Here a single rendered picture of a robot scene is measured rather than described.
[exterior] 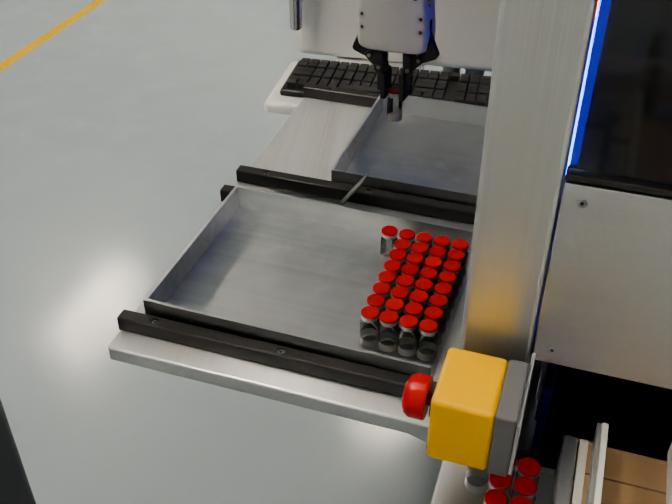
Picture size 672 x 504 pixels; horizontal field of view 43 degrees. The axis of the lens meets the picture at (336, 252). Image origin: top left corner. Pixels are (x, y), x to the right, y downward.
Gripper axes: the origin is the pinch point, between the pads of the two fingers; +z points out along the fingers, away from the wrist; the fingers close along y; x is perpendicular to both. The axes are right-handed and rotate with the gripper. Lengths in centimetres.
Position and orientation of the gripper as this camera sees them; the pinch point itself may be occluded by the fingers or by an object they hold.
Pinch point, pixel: (395, 83)
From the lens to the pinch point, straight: 124.2
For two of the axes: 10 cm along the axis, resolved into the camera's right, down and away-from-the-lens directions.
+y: -9.3, -1.9, 3.2
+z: 0.3, 8.3, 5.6
